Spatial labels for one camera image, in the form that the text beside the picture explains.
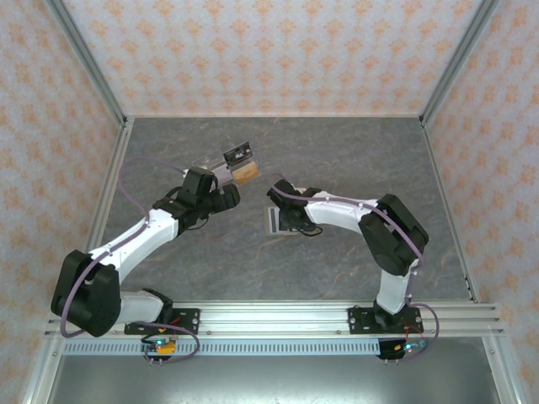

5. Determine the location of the gold card with black stripe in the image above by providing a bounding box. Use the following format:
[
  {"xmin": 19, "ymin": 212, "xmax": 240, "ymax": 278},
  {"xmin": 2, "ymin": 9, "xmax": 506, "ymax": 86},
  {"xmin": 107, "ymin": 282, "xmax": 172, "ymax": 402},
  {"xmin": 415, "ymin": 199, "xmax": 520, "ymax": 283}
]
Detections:
[{"xmin": 232, "ymin": 162, "xmax": 260, "ymax": 186}]

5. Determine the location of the grey slotted cable duct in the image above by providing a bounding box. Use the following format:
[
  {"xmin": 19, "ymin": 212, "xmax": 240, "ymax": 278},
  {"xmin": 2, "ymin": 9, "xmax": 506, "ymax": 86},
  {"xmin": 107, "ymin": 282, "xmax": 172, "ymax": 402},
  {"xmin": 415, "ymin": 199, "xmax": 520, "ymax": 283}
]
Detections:
[{"xmin": 62, "ymin": 339, "xmax": 430, "ymax": 357}]

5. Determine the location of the clear acrylic card organizer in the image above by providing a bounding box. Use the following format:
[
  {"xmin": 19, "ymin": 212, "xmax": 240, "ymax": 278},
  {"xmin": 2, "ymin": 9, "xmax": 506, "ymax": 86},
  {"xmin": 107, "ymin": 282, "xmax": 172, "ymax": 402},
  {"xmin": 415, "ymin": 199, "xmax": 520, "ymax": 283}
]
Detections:
[{"xmin": 191, "ymin": 142, "xmax": 262, "ymax": 189}]

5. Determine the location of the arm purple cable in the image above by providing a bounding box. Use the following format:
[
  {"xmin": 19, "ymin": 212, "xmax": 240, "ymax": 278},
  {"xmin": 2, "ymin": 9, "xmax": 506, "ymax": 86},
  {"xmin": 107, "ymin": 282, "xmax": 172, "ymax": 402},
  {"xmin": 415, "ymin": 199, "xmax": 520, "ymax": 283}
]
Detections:
[
  {"xmin": 61, "ymin": 156, "xmax": 201, "ymax": 367},
  {"xmin": 269, "ymin": 178, "xmax": 443, "ymax": 365}
]

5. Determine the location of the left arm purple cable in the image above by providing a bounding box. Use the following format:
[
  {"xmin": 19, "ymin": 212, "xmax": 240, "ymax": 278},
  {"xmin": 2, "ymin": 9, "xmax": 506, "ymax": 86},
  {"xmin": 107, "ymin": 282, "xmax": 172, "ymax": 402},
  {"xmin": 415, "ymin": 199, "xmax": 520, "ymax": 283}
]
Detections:
[{"xmin": 61, "ymin": 156, "xmax": 201, "ymax": 367}]

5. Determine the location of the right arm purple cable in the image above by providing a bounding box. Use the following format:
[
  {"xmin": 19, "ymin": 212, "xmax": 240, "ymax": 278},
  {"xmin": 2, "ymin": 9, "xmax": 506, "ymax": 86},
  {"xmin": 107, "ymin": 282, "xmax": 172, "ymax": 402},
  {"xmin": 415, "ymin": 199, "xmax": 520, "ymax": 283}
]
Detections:
[{"xmin": 269, "ymin": 178, "xmax": 443, "ymax": 365}]

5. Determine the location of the aluminium corner post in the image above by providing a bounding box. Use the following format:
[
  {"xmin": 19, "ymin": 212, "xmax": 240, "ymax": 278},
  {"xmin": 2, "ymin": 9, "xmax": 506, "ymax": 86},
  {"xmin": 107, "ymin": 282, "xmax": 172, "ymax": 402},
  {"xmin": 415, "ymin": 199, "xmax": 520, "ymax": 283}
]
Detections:
[
  {"xmin": 420, "ymin": 0, "xmax": 502, "ymax": 127},
  {"xmin": 44, "ymin": 0, "xmax": 130, "ymax": 130}
]

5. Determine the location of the silver card with black stripe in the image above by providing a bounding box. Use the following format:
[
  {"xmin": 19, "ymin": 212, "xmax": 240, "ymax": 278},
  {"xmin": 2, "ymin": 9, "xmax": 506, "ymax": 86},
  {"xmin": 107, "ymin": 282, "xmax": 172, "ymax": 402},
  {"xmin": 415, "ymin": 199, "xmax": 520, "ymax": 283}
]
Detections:
[{"xmin": 210, "ymin": 164, "xmax": 232, "ymax": 184}]

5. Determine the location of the aluminium lower frame post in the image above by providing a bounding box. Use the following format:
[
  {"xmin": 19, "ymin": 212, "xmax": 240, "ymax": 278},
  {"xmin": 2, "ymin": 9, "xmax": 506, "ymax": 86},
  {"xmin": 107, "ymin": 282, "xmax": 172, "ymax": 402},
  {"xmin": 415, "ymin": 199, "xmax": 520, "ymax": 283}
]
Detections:
[
  {"xmin": 20, "ymin": 336, "xmax": 64, "ymax": 404},
  {"xmin": 482, "ymin": 336, "xmax": 527, "ymax": 404}
]

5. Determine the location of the aluminium side rail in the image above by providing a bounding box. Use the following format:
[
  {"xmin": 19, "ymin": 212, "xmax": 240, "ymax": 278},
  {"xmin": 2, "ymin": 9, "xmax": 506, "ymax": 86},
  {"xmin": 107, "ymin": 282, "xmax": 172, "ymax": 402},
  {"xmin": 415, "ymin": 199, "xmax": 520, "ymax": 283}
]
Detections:
[
  {"xmin": 67, "ymin": 117, "xmax": 136, "ymax": 304},
  {"xmin": 419, "ymin": 117, "xmax": 481, "ymax": 304}
]

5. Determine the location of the black card with gold lines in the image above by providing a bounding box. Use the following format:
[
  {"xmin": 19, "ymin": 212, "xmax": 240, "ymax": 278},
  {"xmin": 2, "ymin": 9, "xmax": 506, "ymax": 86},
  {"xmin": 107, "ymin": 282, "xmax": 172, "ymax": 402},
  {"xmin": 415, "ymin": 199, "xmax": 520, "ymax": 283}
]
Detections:
[{"xmin": 223, "ymin": 144, "xmax": 255, "ymax": 164}]

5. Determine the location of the aluminium front rail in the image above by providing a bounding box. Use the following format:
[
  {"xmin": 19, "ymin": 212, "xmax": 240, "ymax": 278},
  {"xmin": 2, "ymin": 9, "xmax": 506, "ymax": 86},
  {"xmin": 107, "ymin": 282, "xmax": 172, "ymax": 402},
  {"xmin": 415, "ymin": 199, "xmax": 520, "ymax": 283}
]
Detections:
[{"xmin": 44, "ymin": 302, "xmax": 504, "ymax": 338}]

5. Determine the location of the grey metal panel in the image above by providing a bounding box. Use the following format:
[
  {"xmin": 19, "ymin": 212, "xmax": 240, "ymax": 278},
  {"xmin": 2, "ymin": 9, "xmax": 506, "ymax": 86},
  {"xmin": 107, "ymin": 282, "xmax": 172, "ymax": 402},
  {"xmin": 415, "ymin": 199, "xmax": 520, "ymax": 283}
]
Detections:
[{"xmin": 45, "ymin": 355, "xmax": 504, "ymax": 404}]

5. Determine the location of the grey card with black stripe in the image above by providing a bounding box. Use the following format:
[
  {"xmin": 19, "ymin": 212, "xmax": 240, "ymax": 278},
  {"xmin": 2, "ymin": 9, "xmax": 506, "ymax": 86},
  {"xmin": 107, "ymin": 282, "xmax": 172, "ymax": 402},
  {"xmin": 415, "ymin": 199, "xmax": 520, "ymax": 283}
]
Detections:
[{"xmin": 264, "ymin": 205, "xmax": 288, "ymax": 236}]

